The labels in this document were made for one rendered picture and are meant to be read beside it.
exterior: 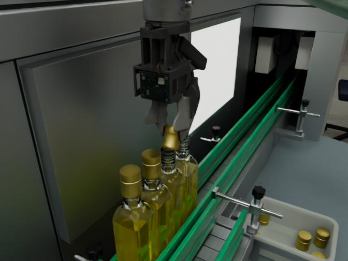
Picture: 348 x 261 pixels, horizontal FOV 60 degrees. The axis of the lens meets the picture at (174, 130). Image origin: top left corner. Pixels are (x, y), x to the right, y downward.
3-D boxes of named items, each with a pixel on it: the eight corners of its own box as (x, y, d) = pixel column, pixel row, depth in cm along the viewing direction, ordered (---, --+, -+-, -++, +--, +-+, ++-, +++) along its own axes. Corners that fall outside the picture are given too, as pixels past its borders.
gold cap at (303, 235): (309, 244, 84) (313, 233, 82) (307, 253, 81) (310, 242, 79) (296, 239, 85) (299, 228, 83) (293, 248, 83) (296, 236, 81)
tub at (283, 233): (255, 215, 96) (259, 193, 92) (332, 242, 86) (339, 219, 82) (236, 253, 83) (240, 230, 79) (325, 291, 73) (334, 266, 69)
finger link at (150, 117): (136, 140, 56) (140, 95, 52) (154, 128, 61) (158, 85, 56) (150, 146, 55) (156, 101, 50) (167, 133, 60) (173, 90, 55)
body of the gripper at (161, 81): (133, 100, 50) (128, 24, 45) (160, 85, 57) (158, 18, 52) (173, 109, 47) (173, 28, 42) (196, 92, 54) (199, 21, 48)
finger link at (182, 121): (168, 151, 53) (160, 102, 50) (183, 138, 58) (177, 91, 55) (183, 153, 52) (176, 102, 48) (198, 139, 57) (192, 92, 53)
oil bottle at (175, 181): (164, 233, 73) (163, 159, 63) (185, 243, 70) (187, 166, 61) (151, 250, 68) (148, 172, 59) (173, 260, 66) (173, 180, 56)
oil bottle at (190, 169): (177, 219, 77) (177, 146, 68) (197, 227, 75) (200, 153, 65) (165, 233, 73) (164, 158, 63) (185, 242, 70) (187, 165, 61)
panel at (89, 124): (228, 97, 128) (235, 12, 113) (234, 99, 127) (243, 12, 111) (59, 238, 58) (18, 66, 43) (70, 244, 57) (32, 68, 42)
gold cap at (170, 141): (166, 145, 60) (170, 124, 60) (182, 149, 59) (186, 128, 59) (157, 146, 57) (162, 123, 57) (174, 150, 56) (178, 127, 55)
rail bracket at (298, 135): (271, 141, 134) (278, 93, 124) (311, 150, 126) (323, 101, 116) (268, 146, 130) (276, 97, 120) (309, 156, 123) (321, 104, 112)
